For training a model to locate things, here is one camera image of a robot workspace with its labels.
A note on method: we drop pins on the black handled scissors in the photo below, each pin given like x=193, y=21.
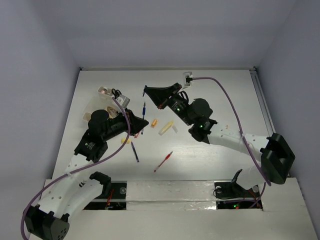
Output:
x=116, y=92

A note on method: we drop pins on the yellow highlighter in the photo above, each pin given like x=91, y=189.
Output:
x=165, y=128

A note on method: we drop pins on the yellow eraser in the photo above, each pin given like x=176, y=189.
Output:
x=126, y=141

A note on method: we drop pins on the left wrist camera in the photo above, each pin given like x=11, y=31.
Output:
x=123, y=101

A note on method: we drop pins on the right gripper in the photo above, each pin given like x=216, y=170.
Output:
x=161, y=95

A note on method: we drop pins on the red gel pen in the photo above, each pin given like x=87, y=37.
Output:
x=166, y=158

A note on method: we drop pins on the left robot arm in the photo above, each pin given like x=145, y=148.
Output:
x=68, y=194

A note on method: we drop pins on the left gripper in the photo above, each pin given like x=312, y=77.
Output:
x=136, y=123

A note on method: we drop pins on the clear highlighter cap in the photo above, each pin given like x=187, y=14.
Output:
x=175, y=128

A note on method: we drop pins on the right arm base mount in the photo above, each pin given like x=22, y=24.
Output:
x=231, y=196

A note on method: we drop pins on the beige masking tape roll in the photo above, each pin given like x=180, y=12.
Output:
x=111, y=111

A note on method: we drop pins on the purple gel pen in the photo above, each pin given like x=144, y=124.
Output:
x=135, y=152

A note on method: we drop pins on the white perforated storage basket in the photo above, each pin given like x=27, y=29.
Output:
x=96, y=103

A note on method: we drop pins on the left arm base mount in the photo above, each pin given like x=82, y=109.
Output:
x=112, y=200

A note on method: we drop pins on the cream divided pen holder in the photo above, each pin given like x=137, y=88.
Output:
x=110, y=95

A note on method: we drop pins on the blue gel pen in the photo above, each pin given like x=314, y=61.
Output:
x=143, y=115

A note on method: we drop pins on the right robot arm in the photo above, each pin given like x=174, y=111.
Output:
x=271, y=155

